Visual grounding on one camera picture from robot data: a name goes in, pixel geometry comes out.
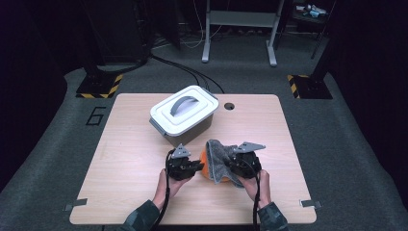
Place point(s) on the orange plush toy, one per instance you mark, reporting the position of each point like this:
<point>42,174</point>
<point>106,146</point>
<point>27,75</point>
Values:
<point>205,170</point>

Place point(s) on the dark cabinet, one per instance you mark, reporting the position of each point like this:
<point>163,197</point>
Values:
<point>118,32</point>

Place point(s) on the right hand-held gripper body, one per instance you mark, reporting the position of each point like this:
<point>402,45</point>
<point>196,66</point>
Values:
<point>247,163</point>

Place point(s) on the person's right hand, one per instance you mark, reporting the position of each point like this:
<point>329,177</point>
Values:
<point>261,189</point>

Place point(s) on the clear storage box grey latches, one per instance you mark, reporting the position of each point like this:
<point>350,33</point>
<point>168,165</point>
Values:
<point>192,134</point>

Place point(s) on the black yellow striped stand base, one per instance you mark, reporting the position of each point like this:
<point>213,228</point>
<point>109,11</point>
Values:
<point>96,88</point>
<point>312,89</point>

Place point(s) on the grey tape strip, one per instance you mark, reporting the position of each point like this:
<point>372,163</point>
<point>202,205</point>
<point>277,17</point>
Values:
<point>77,203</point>
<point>311,203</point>

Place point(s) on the grey towel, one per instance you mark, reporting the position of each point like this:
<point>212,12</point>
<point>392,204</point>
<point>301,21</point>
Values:
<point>218,160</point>

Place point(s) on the dark trolley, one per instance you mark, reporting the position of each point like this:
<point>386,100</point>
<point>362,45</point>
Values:
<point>308,29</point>

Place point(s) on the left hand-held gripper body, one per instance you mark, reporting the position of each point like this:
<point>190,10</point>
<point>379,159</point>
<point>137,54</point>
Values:
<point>179,166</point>

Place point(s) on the white metal stand frame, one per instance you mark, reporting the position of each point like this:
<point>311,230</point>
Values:
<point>240,18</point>

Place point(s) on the white and blue packet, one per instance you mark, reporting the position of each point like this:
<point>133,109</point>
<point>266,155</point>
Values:
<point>316,11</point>

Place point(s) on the person's left hand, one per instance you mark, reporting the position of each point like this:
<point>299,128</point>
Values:
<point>166,192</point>

